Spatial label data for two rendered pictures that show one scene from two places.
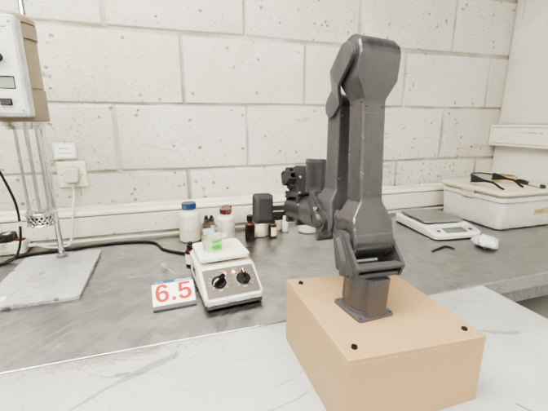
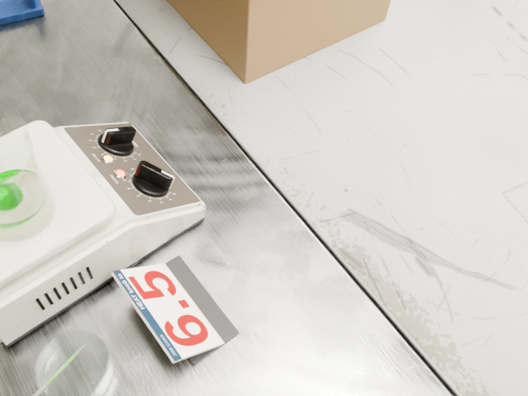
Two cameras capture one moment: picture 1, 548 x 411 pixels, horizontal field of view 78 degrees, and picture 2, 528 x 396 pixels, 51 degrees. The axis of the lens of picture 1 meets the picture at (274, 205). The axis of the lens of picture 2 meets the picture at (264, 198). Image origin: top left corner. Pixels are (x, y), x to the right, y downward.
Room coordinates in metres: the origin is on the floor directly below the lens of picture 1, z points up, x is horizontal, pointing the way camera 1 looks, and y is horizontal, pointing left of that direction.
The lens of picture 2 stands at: (0.69, 0.41, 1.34)
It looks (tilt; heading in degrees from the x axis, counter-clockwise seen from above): 56 degrees down; 247
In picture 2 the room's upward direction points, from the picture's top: 6 degrees clockwise
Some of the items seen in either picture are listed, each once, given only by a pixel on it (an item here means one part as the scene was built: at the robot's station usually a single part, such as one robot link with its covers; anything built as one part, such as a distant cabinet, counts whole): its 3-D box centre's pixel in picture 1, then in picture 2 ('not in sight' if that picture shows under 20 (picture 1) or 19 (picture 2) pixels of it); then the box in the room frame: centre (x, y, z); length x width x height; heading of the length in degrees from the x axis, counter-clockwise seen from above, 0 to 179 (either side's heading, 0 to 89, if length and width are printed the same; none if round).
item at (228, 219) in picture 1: (226, 223); not in sight; (1.09, 0.16, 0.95); 0.06 x 0.06 x 0.11
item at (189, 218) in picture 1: (189, 221); not in sight; (1.09, 0.28, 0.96); 0.07 x 0.07 x 0.13
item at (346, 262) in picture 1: (366, 253); not in sight; (0.47, -0.14, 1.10); 0.09 x 0.07 x 0.06; 111
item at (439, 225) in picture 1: (435, 223); not in sight; (1.21, -0.61, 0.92); 0.26 x 0.19 x 0.05; 12
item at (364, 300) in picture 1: (364, 289); not in sight; (0.46, -0.14, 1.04); 0.07 x 0.07 x 0.06; 25
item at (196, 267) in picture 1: (223, 269); (56, 214); (0.76, 0.12, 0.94); 0.22 x 0.13 x 0.08; 22
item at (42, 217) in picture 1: (33, 174); not in sight; (0.81, 0.58, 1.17); 0.07 x 0.07 x 0.25
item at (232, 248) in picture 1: (219, 249); (9, 201); (0.78, 0.13, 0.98); 0.12 x 0.12 x 0.01; 22
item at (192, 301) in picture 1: (174, 293); (176, 303); (0.68, 0.22, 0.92); 0.09 x 0.06 x 0.04; 110
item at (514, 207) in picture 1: (501, 201); not in sight; (1.36, -0.94, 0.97); 0.37 x 0.31 x 0.14; 107
